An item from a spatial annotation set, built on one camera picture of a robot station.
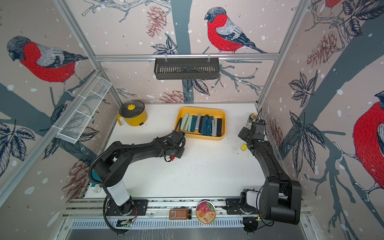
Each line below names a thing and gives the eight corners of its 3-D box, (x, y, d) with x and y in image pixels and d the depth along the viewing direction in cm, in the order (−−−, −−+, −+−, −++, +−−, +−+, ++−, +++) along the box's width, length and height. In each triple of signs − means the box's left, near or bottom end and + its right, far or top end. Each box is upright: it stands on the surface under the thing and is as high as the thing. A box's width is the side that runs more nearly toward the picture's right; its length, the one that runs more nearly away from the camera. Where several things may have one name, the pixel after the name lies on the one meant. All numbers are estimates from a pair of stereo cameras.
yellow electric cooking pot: (122, 127, 109) (114, 115, 98) (128, 111, 119) (122, 99, 108) (145, 127, 109) (140, 115, 98) (150, 111, 119) (145, 99, 108)
